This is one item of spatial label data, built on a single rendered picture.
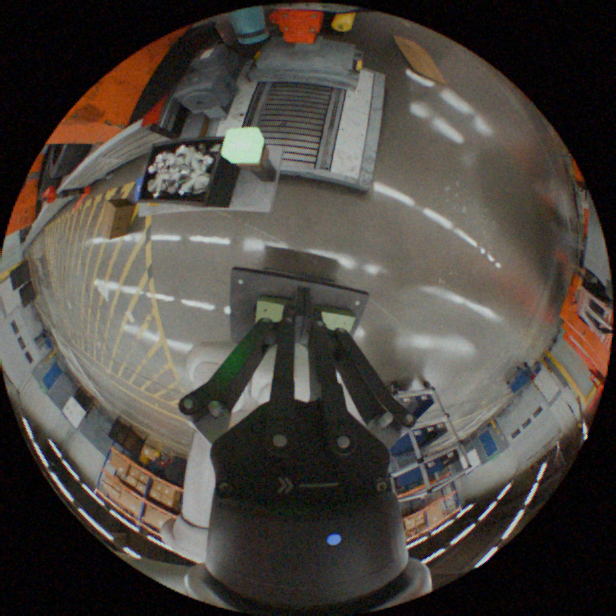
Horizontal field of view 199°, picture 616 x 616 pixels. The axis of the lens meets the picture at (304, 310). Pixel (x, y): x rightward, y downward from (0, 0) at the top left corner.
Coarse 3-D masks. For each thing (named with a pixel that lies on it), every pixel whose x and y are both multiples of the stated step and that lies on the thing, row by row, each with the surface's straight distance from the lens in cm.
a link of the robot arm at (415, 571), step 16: (416, 560) 10; (192, 576) 9; (208, 576) 9; (400, 576) 9; (416, 576) 9; (192, 592) 8; (208, 592) 8; (224, 592) 8; (384, 592) 8; (400, 592) 8; (416, 592) 8; (240, 608) 7; (256, 608) 7; (272, 608) 7; (288, 608) 7; (304, 608) 7; (320, 608) 7; (336, 608) 7; (352, 608) 7; (368, 608) 7
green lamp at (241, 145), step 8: (240, 128) 25; (248, 128) 25; (256, 128) 25; (232, 136) 25; (240, 136) 25; (248, 136) 24; (256, 136) 24; (224, 144) 25; (232, 144) 24; (240, 144) 24; (248, 144) 24; (256, 144) 24; (224, 152) 24; (232, 152) 24; (240, 152) 24; (248, 152) 23; (256, 152) 25; (232, 160) 26; (240, 160) 26; (248, 160) 26; (256, 160) 26
